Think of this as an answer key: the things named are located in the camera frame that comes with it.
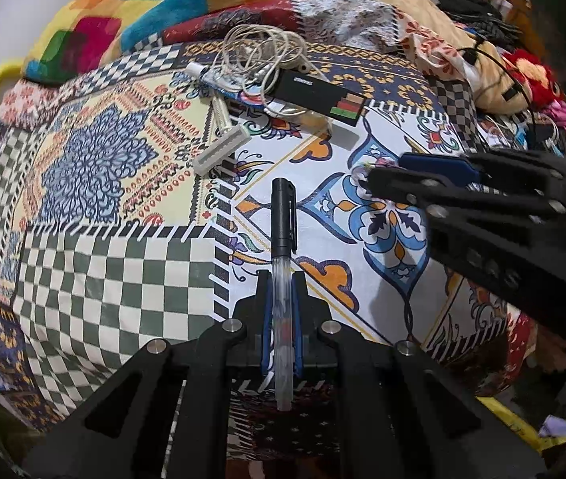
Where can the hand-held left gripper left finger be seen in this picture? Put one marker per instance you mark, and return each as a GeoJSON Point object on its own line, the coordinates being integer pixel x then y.
{"type": "Point", "coordinates": [265, 322]}

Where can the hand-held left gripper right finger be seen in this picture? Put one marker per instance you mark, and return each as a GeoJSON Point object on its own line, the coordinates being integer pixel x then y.
{"type": "Point", "coordinates": [299, 324]}

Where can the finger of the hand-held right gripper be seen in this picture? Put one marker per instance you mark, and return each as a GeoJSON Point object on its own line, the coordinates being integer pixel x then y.
{"type": "Point", "coordinates": [412, 184]}
{"type": "Point", "coordinates": [442, 167]}

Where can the clear pen with black cap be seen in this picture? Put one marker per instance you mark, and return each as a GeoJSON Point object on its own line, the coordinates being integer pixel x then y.
{"type": "Point", "coordinates": [283, 219]}

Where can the white earphones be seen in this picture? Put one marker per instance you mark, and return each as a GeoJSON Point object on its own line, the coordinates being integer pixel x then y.
{"type": "Point", "coordinates": [283, 62]}

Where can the beige floral blanket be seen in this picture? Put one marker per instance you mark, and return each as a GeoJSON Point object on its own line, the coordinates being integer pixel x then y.
{"type": "Point", "coordinates": [442, 55]}

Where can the red plush toy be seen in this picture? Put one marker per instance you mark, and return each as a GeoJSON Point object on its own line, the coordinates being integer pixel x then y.
{"type": "Point", "coordinates": [537, 77]}

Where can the pink cloth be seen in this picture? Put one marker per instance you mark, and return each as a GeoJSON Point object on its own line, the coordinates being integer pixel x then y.
{"type": "Point", "coordinates": [562, 112]}

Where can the black box with coloured stripes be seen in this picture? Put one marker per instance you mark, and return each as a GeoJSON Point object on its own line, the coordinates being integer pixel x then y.
{"type": "Point", "coordinates": [312, 95]}

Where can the yellow plastic bar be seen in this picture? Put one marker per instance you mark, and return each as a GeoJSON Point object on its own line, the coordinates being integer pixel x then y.
{"type": "Point", "coordinates": [512, 416]}

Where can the pile of black clothes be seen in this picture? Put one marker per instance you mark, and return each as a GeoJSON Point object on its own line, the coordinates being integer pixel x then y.
{"type": "Point", "coordinates": [472, 10]}

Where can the white paper scrap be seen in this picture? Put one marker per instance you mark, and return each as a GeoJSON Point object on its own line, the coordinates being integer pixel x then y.
{"type": "Point", "coordinates": [560, 428]}

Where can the wooden headboard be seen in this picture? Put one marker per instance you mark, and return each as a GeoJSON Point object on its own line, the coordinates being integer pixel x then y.
{"type": "Point", "coordinates": [507, 2]}

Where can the grey disposable razor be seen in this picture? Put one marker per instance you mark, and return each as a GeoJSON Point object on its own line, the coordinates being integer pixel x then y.
{"type": "Point", "coordinates": [223, 149]}

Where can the patchwork printed bedsheet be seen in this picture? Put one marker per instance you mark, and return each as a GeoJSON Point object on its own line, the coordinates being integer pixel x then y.
{"type": "Point", "coordinates": [113, 209]}

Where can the white toothpaste tube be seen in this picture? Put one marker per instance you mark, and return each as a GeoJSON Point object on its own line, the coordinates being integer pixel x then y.
{"type": "Point", "coordinates": [208, 76]}

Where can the colourful fleece blanket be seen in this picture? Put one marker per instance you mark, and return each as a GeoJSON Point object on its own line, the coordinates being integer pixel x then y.
{"type": "Point", "coordinates": [163, 5]}

